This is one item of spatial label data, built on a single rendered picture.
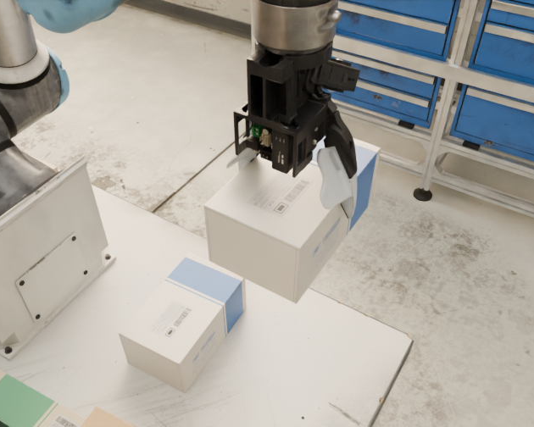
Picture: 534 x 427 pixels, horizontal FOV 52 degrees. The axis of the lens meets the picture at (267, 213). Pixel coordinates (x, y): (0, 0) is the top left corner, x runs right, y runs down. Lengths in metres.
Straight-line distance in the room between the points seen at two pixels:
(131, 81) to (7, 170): 2.27
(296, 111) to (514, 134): 1.67
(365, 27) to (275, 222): 1.65
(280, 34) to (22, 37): 0.57
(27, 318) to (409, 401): 1.15
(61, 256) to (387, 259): 1.37
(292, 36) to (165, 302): 0.59
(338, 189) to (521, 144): 1.63
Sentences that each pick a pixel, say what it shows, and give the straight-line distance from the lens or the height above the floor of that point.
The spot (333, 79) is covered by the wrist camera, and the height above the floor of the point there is 1.25.
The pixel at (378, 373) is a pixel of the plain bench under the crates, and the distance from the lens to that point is 0.98.
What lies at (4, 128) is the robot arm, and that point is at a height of 1.01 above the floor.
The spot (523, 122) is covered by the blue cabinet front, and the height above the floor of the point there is 0.46.
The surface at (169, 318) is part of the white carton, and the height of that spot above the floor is 0.79.
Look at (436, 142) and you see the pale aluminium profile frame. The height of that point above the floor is 0.29.
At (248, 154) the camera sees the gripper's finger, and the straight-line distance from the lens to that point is 0.64.
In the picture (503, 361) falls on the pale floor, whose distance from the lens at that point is 1.95.
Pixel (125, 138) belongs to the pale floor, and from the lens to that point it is 2.74.
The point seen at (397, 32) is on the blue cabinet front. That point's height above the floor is 0.67.
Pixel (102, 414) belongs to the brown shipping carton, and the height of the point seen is 0.86.
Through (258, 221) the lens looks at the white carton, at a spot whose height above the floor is 1.13.
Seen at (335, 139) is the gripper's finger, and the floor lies 1.21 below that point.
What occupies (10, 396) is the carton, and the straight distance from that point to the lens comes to 0.96.
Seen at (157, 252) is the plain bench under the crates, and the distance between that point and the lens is 1.15.
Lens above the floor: 1.53
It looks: 43 degrees down
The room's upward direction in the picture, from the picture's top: straight up
